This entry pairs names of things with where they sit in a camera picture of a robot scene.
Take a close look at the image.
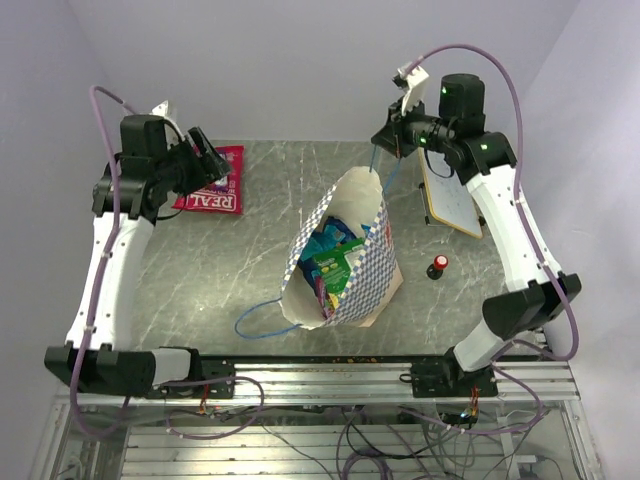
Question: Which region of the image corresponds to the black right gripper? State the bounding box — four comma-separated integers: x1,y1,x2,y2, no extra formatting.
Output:
372,93,455,159

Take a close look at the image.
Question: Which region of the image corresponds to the aluminium frame rail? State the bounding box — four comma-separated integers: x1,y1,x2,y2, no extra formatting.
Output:
53,362,576,406

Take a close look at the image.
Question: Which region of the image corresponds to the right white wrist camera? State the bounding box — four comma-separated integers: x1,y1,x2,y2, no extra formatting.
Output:
393,64,429,116

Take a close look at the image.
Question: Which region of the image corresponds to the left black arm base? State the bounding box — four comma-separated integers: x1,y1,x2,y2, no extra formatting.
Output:
147,360,236,400

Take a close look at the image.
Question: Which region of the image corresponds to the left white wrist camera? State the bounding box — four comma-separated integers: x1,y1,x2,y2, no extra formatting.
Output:
151,100,181,135

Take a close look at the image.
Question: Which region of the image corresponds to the red pink candy bag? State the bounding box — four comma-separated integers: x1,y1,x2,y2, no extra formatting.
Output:
314,277,346,319

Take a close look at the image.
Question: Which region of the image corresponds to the red emergency stop button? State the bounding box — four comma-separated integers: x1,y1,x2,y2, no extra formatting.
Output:
426,255,449,280

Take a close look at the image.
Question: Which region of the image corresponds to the green candy bag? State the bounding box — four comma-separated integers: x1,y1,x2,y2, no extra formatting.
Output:
312,238,365,285

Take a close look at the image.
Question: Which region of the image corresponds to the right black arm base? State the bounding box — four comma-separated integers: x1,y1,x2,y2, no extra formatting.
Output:
399,356,498,398

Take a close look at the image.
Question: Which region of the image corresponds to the red REAL crisps bag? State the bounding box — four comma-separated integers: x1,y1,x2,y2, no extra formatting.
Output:
172,145,245,215

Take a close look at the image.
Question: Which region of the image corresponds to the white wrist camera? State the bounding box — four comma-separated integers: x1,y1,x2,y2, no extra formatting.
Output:
393,64,429,116
151,100,181,135

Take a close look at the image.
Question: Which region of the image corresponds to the blue checkered paper bag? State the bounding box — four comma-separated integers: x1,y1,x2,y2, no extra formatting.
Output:
234,144,404,340

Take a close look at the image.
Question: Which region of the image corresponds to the blue snack bag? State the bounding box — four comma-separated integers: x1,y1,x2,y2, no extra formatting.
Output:
297,216,358,270

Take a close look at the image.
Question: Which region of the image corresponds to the black whiteboard stand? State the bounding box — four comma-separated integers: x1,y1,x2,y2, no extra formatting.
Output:
418,182,431,226

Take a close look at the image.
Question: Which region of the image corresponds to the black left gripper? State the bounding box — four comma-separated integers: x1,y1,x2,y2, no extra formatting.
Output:
157,126,235,198

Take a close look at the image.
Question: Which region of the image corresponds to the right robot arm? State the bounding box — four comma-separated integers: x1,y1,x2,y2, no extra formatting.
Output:
371,69,582,396

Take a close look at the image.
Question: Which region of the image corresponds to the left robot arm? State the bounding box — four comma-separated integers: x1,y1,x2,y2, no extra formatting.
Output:
44,114,231,397

